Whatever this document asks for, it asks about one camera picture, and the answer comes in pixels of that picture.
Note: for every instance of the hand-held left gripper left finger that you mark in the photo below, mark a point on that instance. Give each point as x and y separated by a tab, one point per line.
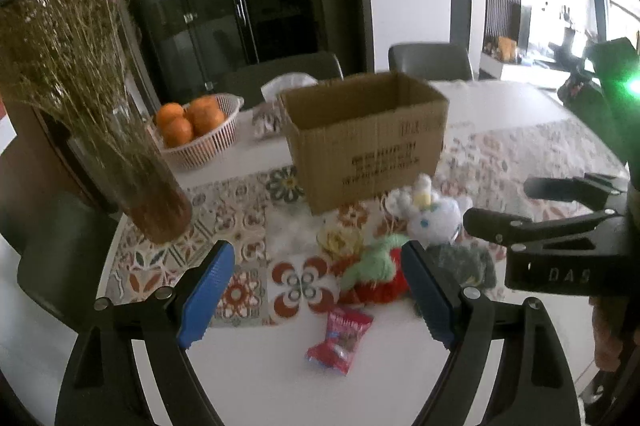
207	291

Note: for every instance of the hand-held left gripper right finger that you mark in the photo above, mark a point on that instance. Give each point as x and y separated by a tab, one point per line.
425	291

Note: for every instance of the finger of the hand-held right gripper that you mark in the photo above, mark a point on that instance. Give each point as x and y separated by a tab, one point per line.
505	228
565	190

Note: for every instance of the grey plush toy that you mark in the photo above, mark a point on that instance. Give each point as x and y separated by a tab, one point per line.
465	263

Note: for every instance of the red green strawberry plush toy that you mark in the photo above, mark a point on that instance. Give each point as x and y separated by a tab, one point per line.
375	273

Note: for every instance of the white unicorn plush toy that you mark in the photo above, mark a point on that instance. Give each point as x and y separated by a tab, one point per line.
432	216

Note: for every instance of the red snack packet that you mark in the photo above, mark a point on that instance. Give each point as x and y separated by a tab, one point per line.
342	336

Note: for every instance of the yellow plush toy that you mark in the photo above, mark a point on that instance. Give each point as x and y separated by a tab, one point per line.
340	243

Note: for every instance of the brown cardboard box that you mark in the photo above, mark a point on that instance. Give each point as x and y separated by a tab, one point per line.
360	145

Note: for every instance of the person's right hand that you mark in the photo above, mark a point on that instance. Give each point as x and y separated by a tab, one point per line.
607	331

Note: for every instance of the floral patterned table mat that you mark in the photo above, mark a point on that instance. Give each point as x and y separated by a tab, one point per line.
235	216

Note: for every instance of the white low cabinet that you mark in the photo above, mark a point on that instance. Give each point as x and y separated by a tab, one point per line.
515	70

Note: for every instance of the white plastic basket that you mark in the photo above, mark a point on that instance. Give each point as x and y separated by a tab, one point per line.
205	150

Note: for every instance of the dark grey dining chair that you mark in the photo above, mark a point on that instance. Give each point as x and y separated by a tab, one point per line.
280	75
60	256
430	60

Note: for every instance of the brown bag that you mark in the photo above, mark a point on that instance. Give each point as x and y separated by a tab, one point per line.
507	48

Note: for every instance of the pile of oranges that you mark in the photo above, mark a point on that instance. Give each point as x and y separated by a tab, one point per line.
192	120

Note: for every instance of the printed fabric tissue box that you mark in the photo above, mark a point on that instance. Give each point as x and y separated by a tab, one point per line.
270	115

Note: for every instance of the dried flower bunch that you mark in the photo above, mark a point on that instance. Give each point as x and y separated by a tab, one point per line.
60	30

